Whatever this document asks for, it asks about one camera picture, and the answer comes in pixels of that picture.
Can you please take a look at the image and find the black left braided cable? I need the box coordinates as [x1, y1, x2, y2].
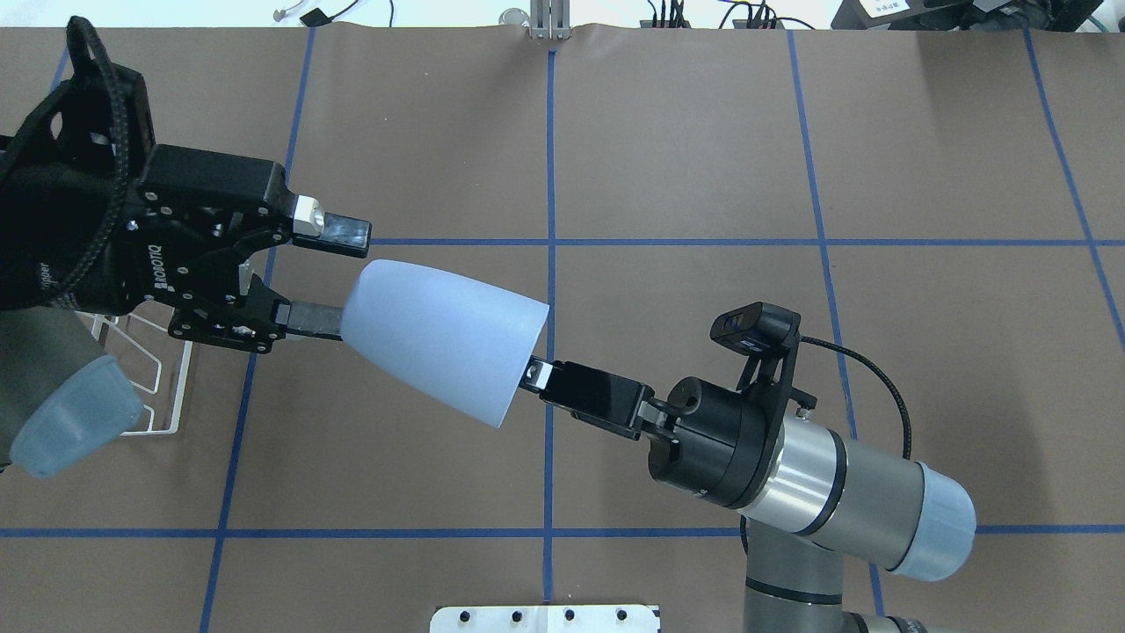
[0, 15, 133, 304]

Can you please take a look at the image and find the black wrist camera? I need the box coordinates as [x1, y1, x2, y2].
[708, 302, 801, 412]
[3, 64, 156, 212]

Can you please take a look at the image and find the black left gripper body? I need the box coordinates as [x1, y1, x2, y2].
[1, 144, 293, 340]

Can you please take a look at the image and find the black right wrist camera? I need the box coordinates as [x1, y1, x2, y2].
[708, 302, 801, 412]

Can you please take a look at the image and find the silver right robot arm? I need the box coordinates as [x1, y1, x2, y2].
[519, 358, 977, 632]

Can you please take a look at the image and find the light blue plastic cup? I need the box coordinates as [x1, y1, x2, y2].
[340, 259, 550, 428]

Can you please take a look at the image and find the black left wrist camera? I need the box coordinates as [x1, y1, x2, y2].
[3, 64, 156, 212]

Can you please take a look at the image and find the white wire cup holder rack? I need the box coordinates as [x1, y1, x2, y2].
[77, 302, 194, 437]

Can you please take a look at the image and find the black right camera cable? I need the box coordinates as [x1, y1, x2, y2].
[795, 336, 915, 462]

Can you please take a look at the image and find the aluminium frame post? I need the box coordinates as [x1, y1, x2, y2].
[527, 0, 573, 40]

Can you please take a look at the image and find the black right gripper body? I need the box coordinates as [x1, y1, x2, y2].
[648, 377, 782, 510]

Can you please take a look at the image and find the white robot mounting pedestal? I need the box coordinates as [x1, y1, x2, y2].
[429, 604, 663, 632]

